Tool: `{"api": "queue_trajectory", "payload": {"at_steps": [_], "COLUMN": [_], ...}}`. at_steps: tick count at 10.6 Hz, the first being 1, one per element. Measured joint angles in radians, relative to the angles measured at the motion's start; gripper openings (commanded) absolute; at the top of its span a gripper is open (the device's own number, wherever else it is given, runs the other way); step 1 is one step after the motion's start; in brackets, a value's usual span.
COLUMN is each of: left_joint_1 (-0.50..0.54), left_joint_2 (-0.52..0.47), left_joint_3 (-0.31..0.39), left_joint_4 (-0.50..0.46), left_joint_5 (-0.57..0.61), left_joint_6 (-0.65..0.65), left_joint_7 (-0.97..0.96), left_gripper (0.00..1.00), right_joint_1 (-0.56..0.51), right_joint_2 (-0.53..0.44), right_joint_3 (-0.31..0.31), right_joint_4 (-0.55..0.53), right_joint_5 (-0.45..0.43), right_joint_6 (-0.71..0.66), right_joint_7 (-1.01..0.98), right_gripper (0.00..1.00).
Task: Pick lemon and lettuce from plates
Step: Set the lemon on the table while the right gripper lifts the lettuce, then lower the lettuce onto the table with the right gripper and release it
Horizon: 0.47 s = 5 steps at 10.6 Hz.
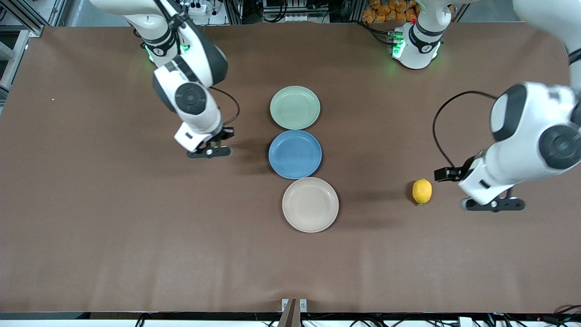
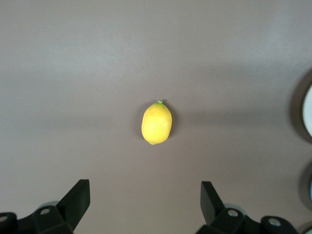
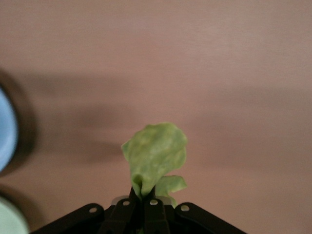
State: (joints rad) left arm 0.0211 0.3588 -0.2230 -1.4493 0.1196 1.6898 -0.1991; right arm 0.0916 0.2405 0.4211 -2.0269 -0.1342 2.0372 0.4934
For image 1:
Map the yellow lemon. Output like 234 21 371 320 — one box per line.
412 178 433 206

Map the blue round plate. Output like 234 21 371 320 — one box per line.
268 129 323 180

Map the light green round plate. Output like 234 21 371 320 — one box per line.
270 85 321 130

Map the beige round plate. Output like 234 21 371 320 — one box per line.
282 177 340 233

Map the white power strip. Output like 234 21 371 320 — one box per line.
179 0 228 25

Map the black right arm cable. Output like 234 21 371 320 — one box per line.
208 86 241 127

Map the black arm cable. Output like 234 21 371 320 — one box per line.
208 86 241 127
432 90 500 169

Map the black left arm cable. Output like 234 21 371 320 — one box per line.
432 90 500 169

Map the metal bracket with wooden post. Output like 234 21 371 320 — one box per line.
281 298 308 327

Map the aluminium frame profile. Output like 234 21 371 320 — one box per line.
0 0 46 38

